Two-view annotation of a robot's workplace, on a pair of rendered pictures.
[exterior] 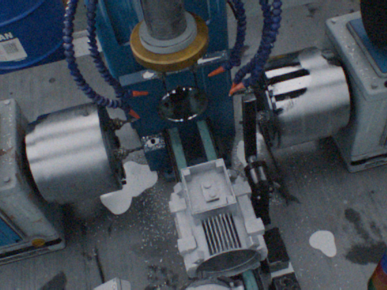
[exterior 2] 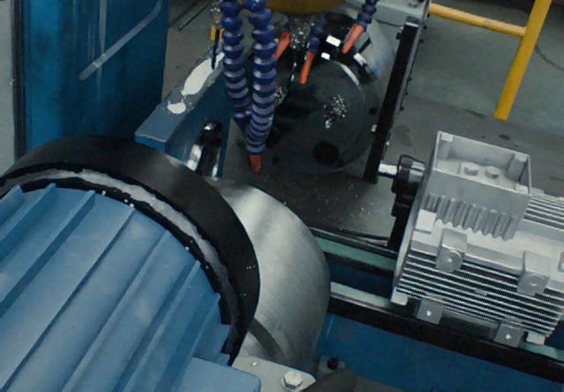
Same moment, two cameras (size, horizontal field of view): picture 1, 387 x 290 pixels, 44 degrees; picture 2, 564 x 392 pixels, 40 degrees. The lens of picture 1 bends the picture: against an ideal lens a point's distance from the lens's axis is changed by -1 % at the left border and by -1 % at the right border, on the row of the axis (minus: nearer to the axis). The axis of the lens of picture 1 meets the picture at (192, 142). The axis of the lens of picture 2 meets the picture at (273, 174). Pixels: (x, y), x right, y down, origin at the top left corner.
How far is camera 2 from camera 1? 1.15 m
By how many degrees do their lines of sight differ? 57
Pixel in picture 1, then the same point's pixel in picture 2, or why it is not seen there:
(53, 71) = not seen: outside the picture
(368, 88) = (411, 9)
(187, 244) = (538, 262)
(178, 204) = (455, 238)
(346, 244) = not seen: hidden behind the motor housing
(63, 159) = (281, 287)
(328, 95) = (383, 38)
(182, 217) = (476, 251)
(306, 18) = not seen: hidden behind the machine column
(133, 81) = (171, 125)
